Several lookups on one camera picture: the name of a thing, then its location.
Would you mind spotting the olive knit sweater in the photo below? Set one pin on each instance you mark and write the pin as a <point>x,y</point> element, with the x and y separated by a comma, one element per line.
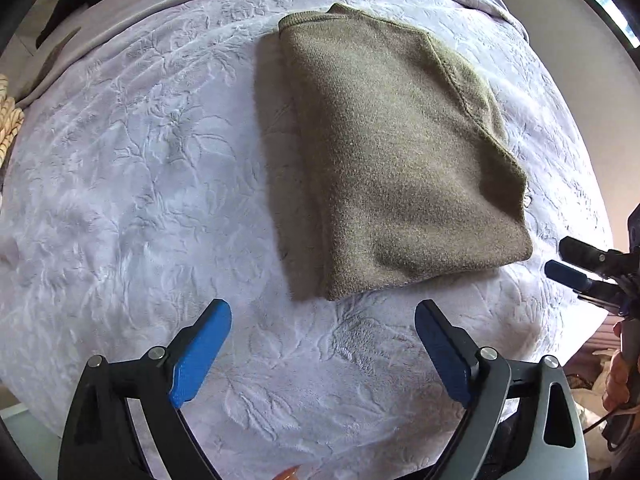
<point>395,160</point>

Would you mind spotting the person's right hand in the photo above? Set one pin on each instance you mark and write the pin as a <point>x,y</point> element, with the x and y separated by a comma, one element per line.
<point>614,385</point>

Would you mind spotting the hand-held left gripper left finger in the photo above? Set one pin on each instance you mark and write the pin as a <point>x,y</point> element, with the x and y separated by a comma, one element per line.
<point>200,350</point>

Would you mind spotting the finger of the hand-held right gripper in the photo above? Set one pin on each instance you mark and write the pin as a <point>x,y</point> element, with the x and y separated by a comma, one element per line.
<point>582,251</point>
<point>565,272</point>

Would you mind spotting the lavender embossed blanket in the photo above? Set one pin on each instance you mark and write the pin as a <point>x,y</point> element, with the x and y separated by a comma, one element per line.
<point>150,185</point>

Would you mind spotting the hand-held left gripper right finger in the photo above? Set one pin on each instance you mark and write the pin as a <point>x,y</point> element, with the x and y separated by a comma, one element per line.
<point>442,350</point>

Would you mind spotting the window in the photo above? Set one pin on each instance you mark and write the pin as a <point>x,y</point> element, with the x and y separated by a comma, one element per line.
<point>605,2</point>

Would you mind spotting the beige striped cloth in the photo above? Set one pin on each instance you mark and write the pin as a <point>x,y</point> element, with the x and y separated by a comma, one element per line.
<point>7,120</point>

